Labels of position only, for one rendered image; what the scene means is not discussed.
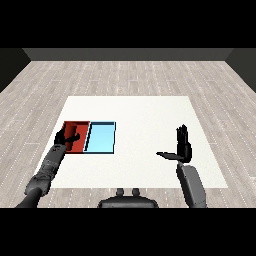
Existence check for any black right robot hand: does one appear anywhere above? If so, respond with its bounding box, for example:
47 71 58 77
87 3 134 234
155 124 193 164

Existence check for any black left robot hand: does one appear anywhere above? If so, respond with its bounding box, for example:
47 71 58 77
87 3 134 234
53 122 81 146

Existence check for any red shallow open box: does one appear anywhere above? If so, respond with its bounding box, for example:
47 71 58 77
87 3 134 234
60 120 92 155

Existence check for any light blue shallow open box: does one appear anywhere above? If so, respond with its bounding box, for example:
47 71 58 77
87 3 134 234
82 121 117 155

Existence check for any dark grey robot body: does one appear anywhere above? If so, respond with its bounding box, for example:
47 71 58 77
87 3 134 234
97 188 160 209

